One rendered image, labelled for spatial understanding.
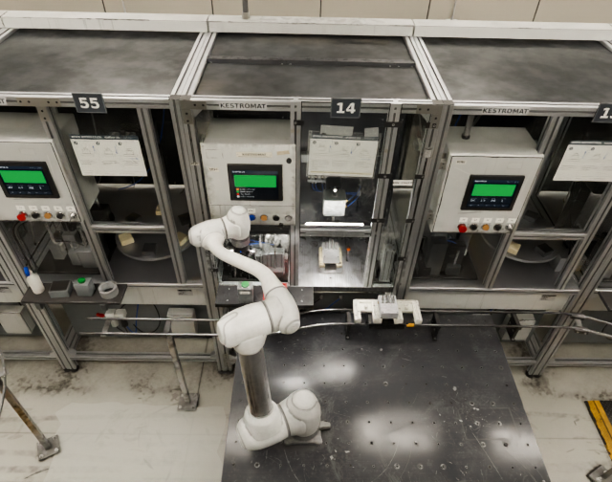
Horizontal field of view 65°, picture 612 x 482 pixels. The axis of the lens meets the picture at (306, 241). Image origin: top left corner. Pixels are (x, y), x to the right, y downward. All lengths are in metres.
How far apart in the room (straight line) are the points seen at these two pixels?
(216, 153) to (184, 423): 1.85
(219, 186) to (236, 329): 0.76
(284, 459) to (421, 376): 0.85
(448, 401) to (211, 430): 1.49
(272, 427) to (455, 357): 1.15
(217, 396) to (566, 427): 2.28
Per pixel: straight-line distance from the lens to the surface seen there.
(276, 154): 2.15
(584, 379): 3.99
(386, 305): 2.66
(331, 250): 2.77
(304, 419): 2.27
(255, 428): 2.22
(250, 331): 1.83
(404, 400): 2.63
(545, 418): 3.68
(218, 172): 2.24
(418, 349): 2.82
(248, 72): 2.37
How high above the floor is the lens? 2.93
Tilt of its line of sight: 42 degrees down
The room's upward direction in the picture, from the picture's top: 2 degrees clockwise
